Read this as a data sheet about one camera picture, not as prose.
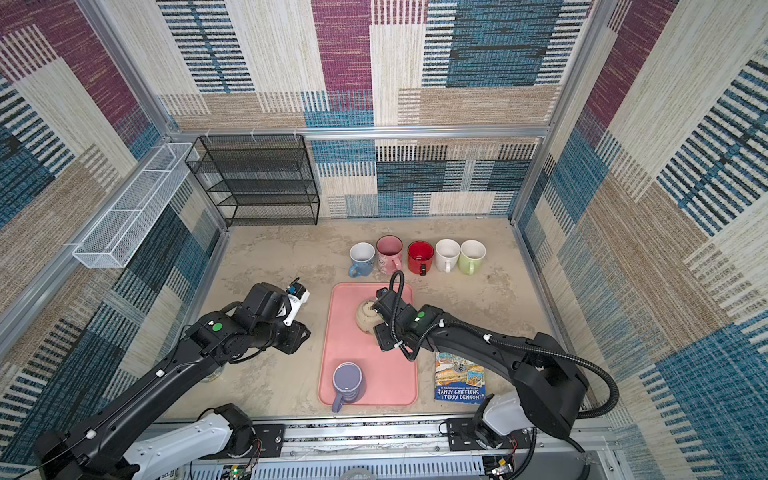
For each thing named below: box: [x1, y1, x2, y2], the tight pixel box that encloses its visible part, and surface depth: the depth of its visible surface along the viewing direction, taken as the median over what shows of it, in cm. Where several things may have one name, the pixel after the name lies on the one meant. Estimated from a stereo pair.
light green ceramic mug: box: [458, 239, 487, 276], surface depth 100 cm
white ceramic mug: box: [435, 238, 461, 273], surface depth 101 cm
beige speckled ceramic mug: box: [356, 300, 385, 335], surface depth 87 cm
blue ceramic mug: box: [348, 241, 376, 278], surface depth 101 cm
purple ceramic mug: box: [332, 361, 366, 413], surface depth 76 cm
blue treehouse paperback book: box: [434, 352, 486, 404], surface depth 81 cm
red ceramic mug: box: [407, 240, 435, 277], surface depth 104 cm
